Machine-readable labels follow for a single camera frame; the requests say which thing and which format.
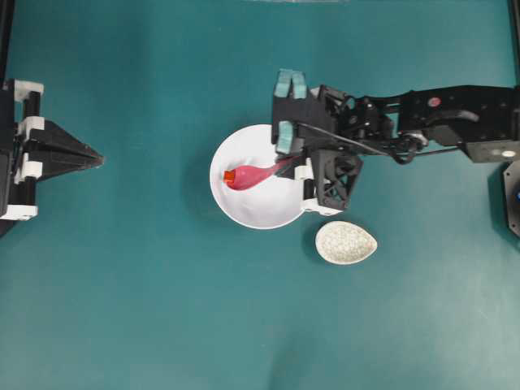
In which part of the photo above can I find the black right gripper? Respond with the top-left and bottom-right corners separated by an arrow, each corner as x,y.
275,84 -> 363,215

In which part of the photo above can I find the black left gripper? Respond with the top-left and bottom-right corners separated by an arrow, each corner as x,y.
1,80 -> 103,236

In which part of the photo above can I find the pink plastic spoon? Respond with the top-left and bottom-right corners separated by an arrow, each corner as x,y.
223,164 -> 277,191

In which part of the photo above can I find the small red block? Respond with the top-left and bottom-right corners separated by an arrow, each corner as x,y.
223,170 -> 236,184

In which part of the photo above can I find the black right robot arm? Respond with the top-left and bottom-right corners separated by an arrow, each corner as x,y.
271,85 -> 519,215

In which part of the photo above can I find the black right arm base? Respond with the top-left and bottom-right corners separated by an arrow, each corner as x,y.
487,161 -> 519,252

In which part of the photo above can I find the white round bowl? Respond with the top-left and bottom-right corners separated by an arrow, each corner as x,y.
209,124 -> 303,230

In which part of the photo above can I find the speckled ceramic spoon rest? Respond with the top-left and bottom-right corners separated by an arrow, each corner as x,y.
315,221 -> 378,265

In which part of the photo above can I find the black wrist camera with teal foam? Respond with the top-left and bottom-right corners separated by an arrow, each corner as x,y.
271,69 -> 337,155

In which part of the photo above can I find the black table frame rail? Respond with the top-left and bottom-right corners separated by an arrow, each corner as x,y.
0,0 -> 15,86

